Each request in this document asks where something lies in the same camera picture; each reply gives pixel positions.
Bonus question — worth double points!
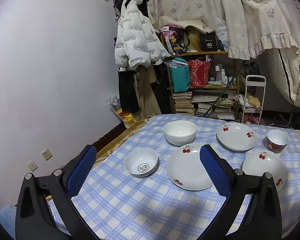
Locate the teal bag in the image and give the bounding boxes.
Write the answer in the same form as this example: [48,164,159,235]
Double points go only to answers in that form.
[169,57,191,93]

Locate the white utility cart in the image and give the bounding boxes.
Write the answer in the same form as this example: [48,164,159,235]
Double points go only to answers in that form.
[236,75,267,125]

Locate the white puffer jacket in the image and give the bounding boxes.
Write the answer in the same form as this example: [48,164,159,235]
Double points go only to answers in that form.
[114,0,172,70]

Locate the black box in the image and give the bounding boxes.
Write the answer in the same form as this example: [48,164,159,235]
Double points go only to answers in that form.
[200,32,218,52]

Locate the dark green pole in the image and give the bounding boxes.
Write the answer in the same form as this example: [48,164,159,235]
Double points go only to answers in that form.
[202,66,243,117]

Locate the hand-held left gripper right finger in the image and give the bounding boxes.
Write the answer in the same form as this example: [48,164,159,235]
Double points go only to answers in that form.
[199,144,283,240]

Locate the yellow red packet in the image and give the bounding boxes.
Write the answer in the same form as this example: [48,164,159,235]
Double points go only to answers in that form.
[116,108,137,129]

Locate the stack of old books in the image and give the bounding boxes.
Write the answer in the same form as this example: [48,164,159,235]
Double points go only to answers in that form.
[171,91,195,115]

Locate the pile of pink toys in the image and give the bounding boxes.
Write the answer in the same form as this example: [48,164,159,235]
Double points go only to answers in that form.
[242,113,260,125]

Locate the white duvet with black zipper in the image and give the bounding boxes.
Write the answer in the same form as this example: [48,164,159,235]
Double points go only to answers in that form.
[262,46,300,110]

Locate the beige coat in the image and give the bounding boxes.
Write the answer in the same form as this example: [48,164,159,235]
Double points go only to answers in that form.
[135,66,163,120]

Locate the row of white bottles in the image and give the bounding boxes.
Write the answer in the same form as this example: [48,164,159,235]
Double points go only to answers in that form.
[214,65,238,85]

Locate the clear plastic bag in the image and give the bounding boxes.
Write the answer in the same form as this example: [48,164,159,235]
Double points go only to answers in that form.
[215,17,229,52]

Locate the white printed plastic bag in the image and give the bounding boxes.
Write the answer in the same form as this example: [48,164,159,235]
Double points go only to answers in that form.
[107,92,122,113]

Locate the pile of magazines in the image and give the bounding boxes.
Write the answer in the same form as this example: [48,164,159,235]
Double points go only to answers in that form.
[195,95,235,120]

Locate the red patterned bag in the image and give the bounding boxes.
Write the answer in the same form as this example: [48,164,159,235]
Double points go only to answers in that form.
[188,59,212,87]

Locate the yellow wooden shelf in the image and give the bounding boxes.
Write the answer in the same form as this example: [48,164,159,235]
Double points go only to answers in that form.
[162,51,240,120]

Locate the yellow box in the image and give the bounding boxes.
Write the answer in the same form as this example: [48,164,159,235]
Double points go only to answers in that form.
[247,94,261,106]

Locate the tan bag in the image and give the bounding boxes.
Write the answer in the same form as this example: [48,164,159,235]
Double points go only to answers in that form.
[185,26,205,53]

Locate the plain white bowl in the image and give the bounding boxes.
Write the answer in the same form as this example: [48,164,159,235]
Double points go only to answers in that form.
[163,120,197,147]

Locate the white cherry print plate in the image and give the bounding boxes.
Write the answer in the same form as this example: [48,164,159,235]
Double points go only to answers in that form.
[242,149,287,193]
[167,143,214,191]
[216,122,258,152]

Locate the light blue cloth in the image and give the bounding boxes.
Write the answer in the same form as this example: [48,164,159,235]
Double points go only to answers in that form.
[0,205,17,240]

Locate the small bowl with red seal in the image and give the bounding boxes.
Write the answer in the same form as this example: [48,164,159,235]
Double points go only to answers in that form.
[124,147,158,178]

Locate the black metal stand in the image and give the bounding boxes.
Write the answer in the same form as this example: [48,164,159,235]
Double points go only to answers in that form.
[265,105,299,130]

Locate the small red patterned bowl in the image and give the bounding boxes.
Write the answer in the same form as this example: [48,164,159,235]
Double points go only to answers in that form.
[267,129,289,153]

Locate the white pouch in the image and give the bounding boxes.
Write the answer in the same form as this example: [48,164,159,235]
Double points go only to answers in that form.
[237,94,250,108]

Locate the colourful printed bag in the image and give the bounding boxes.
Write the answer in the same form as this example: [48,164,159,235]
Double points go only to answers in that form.
[161,25,190,55]

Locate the black bag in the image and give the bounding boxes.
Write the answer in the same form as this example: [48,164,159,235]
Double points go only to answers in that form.
[240,61,260,77]

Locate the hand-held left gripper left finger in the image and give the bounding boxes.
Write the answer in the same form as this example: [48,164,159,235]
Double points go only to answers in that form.
[15,144,100,240]

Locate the blue plaid cloth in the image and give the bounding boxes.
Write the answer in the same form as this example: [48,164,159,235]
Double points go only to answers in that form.
[49,114,300,240]

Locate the pink floral curtain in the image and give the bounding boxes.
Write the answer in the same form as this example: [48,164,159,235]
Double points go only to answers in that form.
[144,0,300,70]

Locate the black hanging garment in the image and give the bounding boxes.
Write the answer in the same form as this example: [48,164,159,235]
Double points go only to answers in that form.
[150,62,173,115]

